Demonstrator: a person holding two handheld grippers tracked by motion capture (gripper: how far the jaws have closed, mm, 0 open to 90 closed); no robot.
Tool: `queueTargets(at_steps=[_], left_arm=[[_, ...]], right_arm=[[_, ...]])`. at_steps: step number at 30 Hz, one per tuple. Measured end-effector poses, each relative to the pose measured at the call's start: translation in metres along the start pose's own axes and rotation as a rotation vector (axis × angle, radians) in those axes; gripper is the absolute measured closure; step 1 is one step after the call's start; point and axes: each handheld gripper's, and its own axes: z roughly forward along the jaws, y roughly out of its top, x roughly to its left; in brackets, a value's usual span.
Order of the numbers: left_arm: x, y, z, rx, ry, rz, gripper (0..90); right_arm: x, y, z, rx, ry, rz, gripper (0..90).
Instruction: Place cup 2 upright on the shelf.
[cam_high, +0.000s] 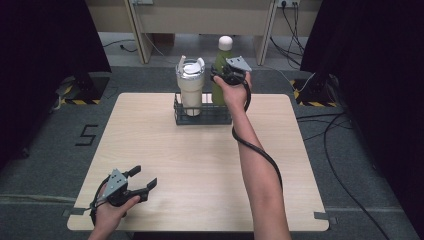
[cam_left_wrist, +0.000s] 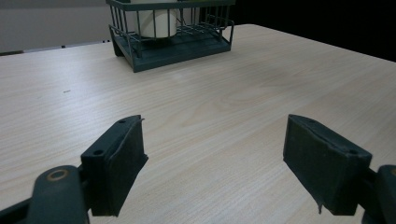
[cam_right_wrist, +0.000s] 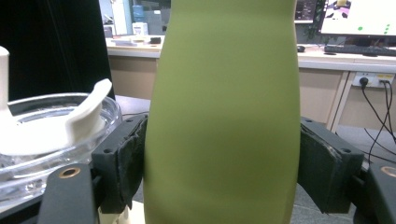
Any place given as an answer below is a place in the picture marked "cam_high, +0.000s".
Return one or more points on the person's right hand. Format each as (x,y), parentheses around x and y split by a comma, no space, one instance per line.
(235,95)

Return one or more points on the white wall socket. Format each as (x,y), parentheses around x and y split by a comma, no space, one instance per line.
(288,2)

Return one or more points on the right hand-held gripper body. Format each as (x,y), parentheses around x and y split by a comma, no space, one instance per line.
(236,68)

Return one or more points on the green bottle with white cap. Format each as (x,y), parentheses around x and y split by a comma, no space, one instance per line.
(220,90)

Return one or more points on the black stand base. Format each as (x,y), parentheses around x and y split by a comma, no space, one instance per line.
(90,87)
(315,93)

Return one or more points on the black curtain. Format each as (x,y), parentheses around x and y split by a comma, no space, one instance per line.
(373,66)
(40,60)

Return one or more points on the beige wooden desk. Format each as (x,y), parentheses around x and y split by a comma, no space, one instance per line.
(200,20)

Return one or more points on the white tumbler with lid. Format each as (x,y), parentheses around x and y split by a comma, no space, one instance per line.
(190,86)

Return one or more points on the person's left hand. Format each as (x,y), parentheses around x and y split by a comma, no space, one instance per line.
(108,215)

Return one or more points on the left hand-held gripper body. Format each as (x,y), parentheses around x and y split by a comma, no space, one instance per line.
(116,182)

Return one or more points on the grey tape strip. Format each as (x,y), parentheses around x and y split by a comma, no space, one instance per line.
(75,211)
(325,217)

